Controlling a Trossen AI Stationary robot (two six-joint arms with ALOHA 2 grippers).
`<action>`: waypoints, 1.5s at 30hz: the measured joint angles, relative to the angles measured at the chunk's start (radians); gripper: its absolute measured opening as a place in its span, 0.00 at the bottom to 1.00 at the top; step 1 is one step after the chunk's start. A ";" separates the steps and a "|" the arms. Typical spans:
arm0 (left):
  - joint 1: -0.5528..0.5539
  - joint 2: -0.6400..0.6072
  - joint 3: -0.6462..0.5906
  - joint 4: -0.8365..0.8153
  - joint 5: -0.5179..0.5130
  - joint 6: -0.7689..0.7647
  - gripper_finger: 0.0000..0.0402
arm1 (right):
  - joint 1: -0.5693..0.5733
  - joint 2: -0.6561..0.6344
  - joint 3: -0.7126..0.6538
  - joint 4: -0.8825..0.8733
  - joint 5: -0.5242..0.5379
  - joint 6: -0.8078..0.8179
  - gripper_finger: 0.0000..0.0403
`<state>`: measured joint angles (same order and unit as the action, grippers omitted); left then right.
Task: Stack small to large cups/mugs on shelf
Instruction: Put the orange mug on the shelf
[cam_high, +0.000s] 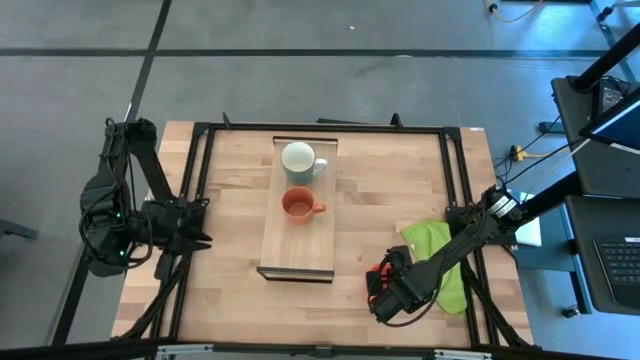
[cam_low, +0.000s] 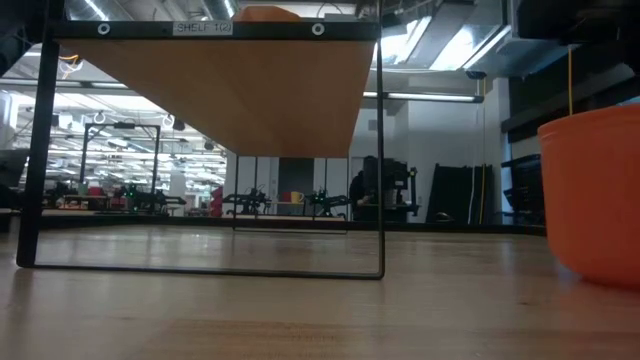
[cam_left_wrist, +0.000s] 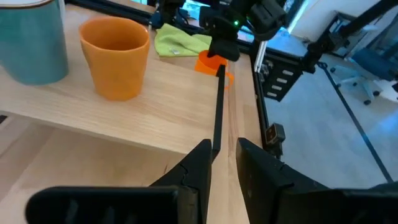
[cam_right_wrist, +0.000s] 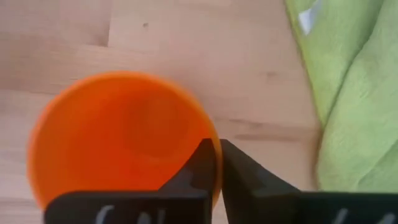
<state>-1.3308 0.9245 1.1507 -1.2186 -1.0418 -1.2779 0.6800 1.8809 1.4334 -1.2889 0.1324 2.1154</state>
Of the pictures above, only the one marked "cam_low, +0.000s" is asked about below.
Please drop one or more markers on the black rack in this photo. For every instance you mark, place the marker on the black rack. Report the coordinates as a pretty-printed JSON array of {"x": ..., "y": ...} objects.
[{"x": 525, "y": 190}]

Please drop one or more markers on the white shelf label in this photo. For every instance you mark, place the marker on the white shelf label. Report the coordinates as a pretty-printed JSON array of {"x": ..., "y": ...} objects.
[{"x": 202, "y": 28}]

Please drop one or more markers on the black background robot arms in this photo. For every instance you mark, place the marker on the black background robot arms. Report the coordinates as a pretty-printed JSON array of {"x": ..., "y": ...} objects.
[
  {"x": 250, "y": 200},
  {"x": 325, "y": 200}
]

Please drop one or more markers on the yellow mug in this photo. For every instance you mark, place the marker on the yellow mug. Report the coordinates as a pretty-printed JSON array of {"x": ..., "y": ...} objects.
[{"x": 297, "y": 197}]

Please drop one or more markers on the wooden shelf with black frame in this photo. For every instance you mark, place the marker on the wooden shelf with black frame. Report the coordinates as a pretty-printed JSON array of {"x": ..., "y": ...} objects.
[{"x": 225, "y": 100}]

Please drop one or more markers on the red object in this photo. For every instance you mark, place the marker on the red object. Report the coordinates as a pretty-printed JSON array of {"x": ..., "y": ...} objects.
[{"x": 217, "y": 201}]

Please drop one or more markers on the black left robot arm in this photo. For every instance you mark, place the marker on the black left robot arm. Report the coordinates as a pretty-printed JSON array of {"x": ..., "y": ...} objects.
[{"x": 9, "y": 50}]

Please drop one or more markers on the black machine beside person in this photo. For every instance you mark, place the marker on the black machine beside person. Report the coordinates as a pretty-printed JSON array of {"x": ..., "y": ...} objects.
[{"x": 397, "y": 185}]

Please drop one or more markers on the black gantry frame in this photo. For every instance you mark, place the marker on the black gantry frame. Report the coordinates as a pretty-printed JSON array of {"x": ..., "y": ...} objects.
[{"x": 120, "y": 126}]

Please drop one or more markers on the person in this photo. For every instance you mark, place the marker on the person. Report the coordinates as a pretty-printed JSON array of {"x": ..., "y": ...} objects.
[{"x": 359, "y": 192}]

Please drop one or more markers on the long ceiling light fixture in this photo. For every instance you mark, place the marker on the long ceiling light fixture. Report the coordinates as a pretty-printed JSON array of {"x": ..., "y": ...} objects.
[{"x": 430, "y": 97}]

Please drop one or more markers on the black leaning panels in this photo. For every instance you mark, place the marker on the black leaning panels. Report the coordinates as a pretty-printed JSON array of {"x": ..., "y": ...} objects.
[{"x": 450, "y": 195}]

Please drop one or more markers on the red cup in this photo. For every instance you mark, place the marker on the red cup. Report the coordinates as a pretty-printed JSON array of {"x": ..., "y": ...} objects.
[{"x": 285, "y": 197}]

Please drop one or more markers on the bright orange cup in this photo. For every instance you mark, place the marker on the bright orange cup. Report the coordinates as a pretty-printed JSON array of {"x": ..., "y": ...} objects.
[{"x": 595, "y": 200}]

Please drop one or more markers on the black aluminium table frame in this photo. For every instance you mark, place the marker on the black aluminium table frame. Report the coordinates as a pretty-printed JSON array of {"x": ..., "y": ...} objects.
[{"x": 450, "y": 228}]

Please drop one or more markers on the terracotta brown mug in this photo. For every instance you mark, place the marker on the terracotta brown mug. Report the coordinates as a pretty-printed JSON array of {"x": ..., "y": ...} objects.
[{"x": 265, "y": 14}]

